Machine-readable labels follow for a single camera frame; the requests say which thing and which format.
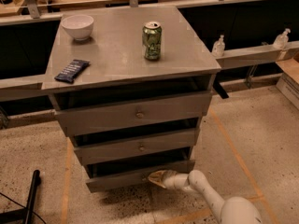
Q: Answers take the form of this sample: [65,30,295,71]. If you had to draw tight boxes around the black metal stand leg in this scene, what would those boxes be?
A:
[0,170,41,224]

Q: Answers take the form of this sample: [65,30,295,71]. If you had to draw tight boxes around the grey drawer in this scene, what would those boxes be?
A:
[74,128,199,165]
[55,91,211,136]
[86,147,195,192]

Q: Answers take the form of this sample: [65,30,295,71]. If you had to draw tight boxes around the cardboard box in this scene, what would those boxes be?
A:
[277,58,299,109]

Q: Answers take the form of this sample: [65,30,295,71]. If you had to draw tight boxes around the grey wooden drawer cabinet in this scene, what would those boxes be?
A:
[41,6,222,185]

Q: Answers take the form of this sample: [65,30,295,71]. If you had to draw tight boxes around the grey metal railing beam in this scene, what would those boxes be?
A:
[217,41,299,70]

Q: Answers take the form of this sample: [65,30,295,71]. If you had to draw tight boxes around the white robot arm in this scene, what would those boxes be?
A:
[148,170,263,224]

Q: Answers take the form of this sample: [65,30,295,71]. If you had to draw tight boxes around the white ceramic bowl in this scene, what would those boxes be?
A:
[61,15,94,40]

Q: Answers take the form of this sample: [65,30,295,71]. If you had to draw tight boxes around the grey bottom drawer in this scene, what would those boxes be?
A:
[86,147,195,192]

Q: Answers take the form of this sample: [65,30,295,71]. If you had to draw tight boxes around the dark blue snack bar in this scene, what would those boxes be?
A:
[54,59,90,84]

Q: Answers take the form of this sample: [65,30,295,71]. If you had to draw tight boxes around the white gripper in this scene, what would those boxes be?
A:
[148,170,190,190]

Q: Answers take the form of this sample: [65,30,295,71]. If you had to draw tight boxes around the clear sanitizer pump bottle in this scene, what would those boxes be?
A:
[212,35,225,57]

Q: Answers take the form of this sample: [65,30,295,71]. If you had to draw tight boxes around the black cable on floor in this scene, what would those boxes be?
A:
[0,191,47,224]

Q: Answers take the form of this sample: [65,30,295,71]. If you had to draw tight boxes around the grey top drawer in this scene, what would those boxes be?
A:
[55,91,211,136]

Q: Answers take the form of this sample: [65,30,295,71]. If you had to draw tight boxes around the green soda can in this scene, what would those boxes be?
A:
[142,21,162,61]

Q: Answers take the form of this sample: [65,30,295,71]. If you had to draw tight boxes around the grey middle drawer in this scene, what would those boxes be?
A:
[74,128,199,165]

